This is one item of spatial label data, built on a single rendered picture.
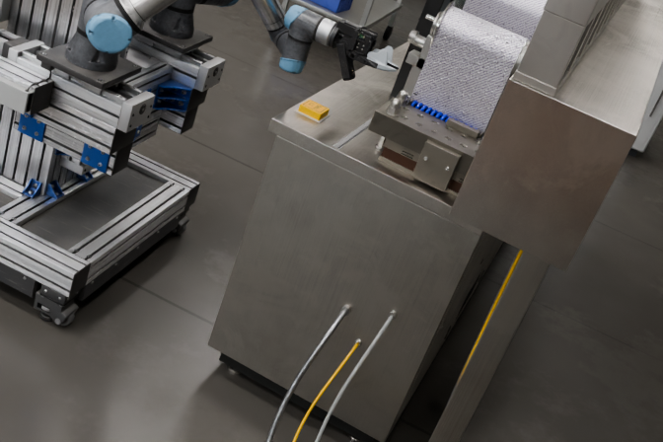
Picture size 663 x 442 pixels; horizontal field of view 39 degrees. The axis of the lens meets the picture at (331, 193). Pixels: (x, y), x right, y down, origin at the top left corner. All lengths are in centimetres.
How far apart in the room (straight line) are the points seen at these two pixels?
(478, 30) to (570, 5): 94
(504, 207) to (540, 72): 27
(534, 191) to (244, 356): 140
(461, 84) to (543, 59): 93
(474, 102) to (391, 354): 76
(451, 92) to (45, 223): 138
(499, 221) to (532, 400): 182
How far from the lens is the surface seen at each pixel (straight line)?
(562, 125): 175
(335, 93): 293
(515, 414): 346
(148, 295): 330
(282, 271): 274
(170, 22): 318
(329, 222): 261
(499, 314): 198
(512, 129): 177
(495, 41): 262
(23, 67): 290
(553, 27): 173
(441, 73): 266
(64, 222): 318
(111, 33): 260
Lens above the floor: 190
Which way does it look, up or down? 26 degrees down
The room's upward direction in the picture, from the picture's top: 20 degrees clockwise
